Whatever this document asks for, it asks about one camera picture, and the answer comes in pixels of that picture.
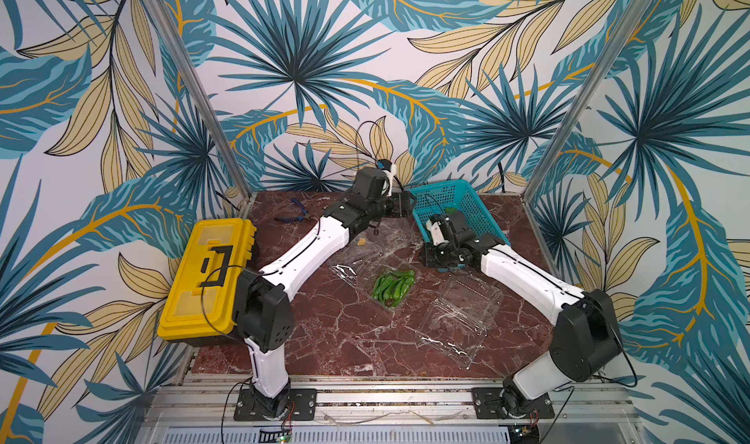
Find clear clamshell pepper container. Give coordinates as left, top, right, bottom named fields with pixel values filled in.
left=352, top=218, right=424, bottom=260
left=328, top=251, right=421, bottom=311

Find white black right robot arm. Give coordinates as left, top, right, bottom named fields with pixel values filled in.
left=425, top=211, right=624, bottom=416

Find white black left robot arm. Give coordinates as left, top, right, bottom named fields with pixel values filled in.
left=236, top=160, right=412, bottom=402

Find teal perforated plastic basket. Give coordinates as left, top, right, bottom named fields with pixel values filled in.
left=409, top=179, right=511, bottom=246

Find yellow plastic toolbox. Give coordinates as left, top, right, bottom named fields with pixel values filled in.
left=157, top=218, right=256, bottom=346

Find white vented front panel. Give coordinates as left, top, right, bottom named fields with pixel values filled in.
left=154, top=426, right=511, bottom=443

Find blue handled pliers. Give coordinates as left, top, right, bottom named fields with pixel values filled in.
left=275, top=198, right=313, bottom=224

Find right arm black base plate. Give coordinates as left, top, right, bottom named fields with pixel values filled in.
left=471, top=387, right=555, bottom=420

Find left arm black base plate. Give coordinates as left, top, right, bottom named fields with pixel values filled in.
left=234, top=387, right=318, bottom=423

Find left aluminium frame post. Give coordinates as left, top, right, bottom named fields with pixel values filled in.
left=143, top=0, right=253, bottom=202

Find aluminium frame post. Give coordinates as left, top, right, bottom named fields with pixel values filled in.
left=521, top=0, right=652, bottom=203
left=143, top=0, right=253, bottom=202

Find right aluminium frame post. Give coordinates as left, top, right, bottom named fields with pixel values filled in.
left=521, top=0, right=652, bottom=203

